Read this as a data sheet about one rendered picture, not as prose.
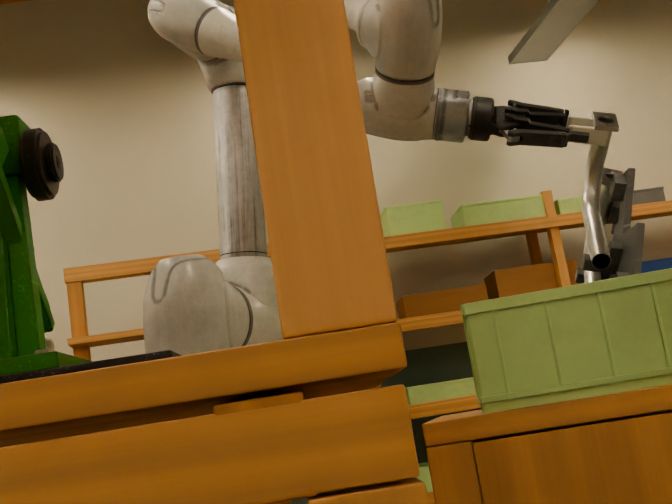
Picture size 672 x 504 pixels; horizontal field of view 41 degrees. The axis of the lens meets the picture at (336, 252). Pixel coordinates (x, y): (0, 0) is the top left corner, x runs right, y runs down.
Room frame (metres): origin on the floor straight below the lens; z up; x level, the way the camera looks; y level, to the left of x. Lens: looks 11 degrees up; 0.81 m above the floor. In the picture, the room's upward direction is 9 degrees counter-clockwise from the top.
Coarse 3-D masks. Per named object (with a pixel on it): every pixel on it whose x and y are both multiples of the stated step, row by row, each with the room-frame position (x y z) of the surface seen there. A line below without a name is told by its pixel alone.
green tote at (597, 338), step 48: (576, 288) 1.38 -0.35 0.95; (624, 288) 1.37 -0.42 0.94; (480, 336) 1.40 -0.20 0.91; (528, 336) 1.39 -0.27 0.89; (576, 336) 1.38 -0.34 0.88; (624, 336) 1.37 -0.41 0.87; (480, 384) 1.40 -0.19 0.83; (528, 384) 1.39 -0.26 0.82; (576, 384) 1.38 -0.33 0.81; (624, 384) 1.38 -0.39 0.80
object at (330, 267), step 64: (256, 0) 0.69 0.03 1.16; (320, 0) 0.69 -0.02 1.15; (256, 64) 0.69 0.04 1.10; (320, 64) 0.69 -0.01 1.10; (256, 128) 0.69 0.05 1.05; (320, 128) 0.69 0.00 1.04; (320, 192) 0.69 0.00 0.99; (320, 256) 0.69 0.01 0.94; (384, 256) 0.69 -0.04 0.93; (320, 320) 0.69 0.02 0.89; (384, 320) 0.69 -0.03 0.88
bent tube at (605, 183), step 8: (608, 168) 1.66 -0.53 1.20; (608, 176) 1.66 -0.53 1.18; (608, 184) 1.63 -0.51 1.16; (600, 192) 1.66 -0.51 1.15; (608, 192) 1.65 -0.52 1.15; (600, 200) 1.67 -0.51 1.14; (608, 200) 1.66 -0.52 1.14; (600, 208) 1.68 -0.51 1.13; (608, 208) 1.68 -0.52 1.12; (584, 248) 1.71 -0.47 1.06; (584, 272) 1.66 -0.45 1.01; (592, 272) 1.63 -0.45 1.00; (600, 272) 1.65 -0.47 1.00; (584, 280) 1.64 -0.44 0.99; (592, 280) 1.61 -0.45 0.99
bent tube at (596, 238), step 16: (592, 112) 1.49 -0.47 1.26; (608, 128) 1.46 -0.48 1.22; (592, 160) 1.52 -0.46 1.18; (592, 176) 1.53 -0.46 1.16; (592, 192) 1.53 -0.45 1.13; (592, 208) 1.51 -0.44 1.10; (592, 224) 1.47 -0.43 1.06; (592, 240) 1.44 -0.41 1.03; (592, 256) 1.41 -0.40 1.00; (608, 256) 1.40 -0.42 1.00
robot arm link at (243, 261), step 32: (224, 64) 1.81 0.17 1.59; (224, 96) 1.83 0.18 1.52; (224, 128) 1.83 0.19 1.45; (224, 160) 1.84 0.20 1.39; (256, 160) 1.85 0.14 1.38; (224, 192) 1.84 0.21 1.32; (256, 192) 1.85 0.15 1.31; (224, 224) 1.85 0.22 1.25; (256, 224) 1.85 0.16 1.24; (224, 256) 1.85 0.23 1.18; (256, 256) 1.84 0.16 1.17; (256, 288) 1.80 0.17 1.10; (256, 320) 1.78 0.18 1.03
